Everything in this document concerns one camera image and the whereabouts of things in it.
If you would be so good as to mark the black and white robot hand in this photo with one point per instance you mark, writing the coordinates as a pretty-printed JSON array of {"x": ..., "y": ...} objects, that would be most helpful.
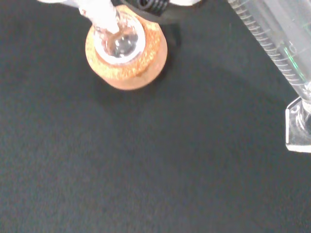
[{"x": 150, "y": 7}]

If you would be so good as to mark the clear round-bottom flask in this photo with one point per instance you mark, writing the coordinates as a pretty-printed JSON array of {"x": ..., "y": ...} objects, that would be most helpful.
[{"x": 124, "y": 46}]

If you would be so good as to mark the black bench cloth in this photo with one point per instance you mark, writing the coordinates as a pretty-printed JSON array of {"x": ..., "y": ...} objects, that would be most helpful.
[{"x": 145, "y": 170}]

